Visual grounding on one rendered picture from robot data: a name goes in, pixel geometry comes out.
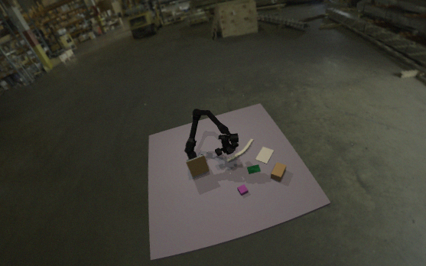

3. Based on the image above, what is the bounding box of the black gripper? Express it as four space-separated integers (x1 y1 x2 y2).
215 142 239 156

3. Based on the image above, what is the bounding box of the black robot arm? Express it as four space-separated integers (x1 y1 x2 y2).
184 109 239 160

